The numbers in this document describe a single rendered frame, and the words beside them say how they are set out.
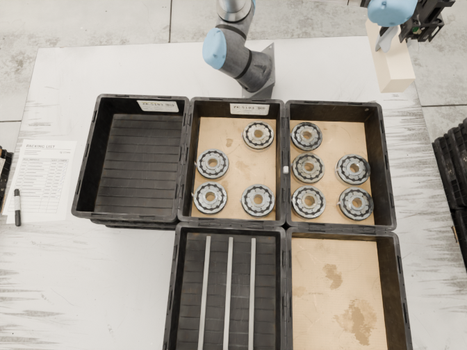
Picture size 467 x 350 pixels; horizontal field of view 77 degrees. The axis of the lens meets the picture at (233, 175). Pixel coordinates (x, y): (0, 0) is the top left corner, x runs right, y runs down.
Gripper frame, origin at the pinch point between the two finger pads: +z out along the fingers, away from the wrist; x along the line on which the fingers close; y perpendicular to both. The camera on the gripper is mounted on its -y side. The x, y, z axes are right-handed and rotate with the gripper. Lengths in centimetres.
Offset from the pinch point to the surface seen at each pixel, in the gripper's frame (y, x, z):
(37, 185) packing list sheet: 24, -116, 39
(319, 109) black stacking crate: 7.9, -15.4, 18.7
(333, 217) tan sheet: 42, -13, 26
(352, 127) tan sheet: 11.1, -2.6, 25.9
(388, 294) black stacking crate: 64, -3, 22
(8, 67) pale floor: -89, -203, 110
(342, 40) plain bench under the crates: -38, 6, 39
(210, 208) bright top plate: 38, -51, 23
